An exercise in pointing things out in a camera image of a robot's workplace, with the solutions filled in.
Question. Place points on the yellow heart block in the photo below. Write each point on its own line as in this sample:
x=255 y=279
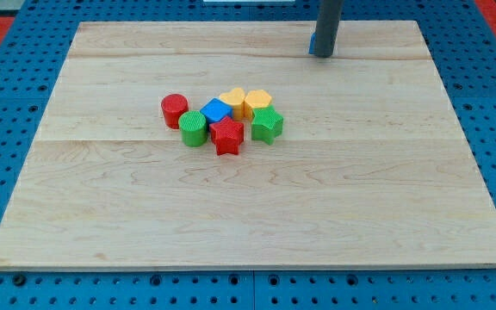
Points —
x=235 y=98

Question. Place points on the red star block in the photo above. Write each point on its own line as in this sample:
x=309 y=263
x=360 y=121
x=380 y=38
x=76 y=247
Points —
x=227 y=135

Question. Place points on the green star block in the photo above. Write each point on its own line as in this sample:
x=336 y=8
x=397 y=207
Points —
x=266 y=124

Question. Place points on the blue cube block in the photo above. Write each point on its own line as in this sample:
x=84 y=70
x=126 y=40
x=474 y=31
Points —
x=215 y=110

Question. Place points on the yellow hexagon block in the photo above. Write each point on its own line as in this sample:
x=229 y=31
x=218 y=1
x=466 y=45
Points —
x=256 y=99

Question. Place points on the green cylinder block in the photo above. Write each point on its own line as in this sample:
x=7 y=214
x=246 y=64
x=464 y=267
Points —
x=193 y=128

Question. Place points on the red cylinder block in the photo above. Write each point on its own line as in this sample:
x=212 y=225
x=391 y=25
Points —
x=173 y=107

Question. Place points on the wooden board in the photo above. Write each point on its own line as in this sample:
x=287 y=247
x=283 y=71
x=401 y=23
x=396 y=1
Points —
x=371 y=172

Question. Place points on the small blue block behind rod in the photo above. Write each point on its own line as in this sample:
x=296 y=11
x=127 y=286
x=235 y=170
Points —
x=311 y=45

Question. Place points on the grey cylindrical pointer rod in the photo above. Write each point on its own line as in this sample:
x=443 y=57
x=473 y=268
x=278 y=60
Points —
x=326 y=30

